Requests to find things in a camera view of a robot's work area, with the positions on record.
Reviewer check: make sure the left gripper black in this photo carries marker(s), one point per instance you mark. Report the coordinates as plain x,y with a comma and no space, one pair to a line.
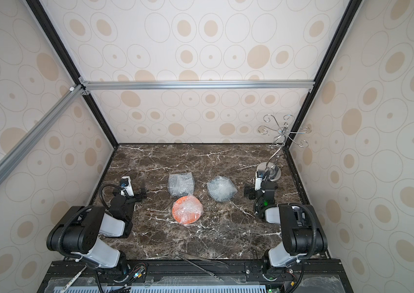
140,198

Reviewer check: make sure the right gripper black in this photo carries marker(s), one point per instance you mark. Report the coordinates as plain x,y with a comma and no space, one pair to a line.
252,191

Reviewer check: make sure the orange dinner plate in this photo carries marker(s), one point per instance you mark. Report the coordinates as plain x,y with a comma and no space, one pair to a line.
187,209

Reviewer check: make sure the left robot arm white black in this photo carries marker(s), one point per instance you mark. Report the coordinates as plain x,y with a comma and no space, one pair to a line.
76,235

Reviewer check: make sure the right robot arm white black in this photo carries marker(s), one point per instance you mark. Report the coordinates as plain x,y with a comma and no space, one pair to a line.
302,235

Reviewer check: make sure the bubble wrapped plate left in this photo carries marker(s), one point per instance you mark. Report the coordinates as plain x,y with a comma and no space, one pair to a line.
181,184

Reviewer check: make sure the bubble wrapped plate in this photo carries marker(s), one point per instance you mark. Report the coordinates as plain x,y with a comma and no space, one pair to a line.
181,184
221,189

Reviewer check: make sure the bubble wrapped plate right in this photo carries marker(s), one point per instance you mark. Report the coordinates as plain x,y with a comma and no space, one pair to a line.
221,189

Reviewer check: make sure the chrome mug tree stand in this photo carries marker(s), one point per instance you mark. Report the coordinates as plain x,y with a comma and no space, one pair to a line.
283,135

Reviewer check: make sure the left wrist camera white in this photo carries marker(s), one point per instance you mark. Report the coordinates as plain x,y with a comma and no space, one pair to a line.
126,187

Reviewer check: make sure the horizontal aluminium rail back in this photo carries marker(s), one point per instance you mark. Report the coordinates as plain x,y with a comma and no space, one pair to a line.
200,85

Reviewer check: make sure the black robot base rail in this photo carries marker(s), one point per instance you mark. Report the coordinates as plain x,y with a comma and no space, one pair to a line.
195,276

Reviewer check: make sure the diagonal aluminium rail left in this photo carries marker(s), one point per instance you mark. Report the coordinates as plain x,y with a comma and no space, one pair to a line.
26,144

